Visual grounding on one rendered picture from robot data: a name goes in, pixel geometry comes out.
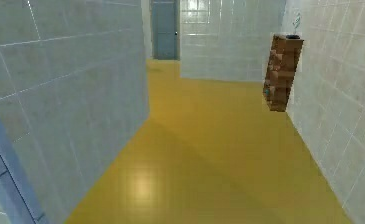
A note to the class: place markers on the blue-grey room door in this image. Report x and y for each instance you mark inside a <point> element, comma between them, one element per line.
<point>164,31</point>

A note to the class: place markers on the black bowl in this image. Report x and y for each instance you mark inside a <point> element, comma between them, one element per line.
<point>293,36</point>

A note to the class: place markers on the small green house plant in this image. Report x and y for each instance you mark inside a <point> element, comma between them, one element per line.
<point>296,20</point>

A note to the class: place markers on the pale blue room door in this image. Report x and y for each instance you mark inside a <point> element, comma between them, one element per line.
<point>8,173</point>

